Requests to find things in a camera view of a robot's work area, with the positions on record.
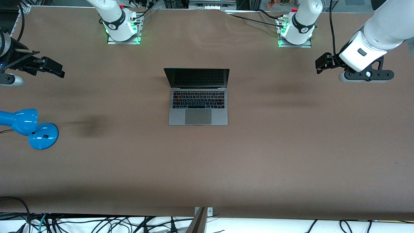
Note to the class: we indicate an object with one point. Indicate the grey power strip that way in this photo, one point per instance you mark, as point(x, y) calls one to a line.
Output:
point(210, 5)

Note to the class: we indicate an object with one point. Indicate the grey open-lid laptop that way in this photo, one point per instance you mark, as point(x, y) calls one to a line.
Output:
point(198, 116)

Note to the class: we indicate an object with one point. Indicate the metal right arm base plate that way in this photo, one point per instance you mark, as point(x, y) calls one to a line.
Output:
point(124, 42)

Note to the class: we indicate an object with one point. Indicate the small orange green objects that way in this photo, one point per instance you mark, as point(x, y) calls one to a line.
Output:
point(271, 2)

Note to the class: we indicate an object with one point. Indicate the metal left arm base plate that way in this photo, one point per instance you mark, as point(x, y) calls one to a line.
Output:
point(294, 46)

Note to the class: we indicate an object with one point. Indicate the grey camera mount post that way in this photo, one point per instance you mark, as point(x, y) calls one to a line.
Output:
point(199, 223)

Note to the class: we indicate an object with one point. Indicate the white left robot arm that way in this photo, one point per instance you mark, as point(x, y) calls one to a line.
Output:
point(381, 29)

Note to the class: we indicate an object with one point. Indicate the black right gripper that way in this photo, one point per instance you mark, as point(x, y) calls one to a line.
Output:
point(16, 60)

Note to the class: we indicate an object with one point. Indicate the small metal mount bracket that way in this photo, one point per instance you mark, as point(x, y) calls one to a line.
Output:
point(210, 212)

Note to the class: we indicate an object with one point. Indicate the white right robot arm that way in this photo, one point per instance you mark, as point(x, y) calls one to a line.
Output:
point(118, 26)

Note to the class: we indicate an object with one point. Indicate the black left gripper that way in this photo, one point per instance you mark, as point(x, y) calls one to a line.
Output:
point(333, 60)

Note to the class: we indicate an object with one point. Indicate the aluminium frame profile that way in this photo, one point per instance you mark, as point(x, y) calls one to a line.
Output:
point(25, 8)

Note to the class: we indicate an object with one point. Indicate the blue desk lamp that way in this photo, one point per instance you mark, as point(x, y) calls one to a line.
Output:
point(42, 137)

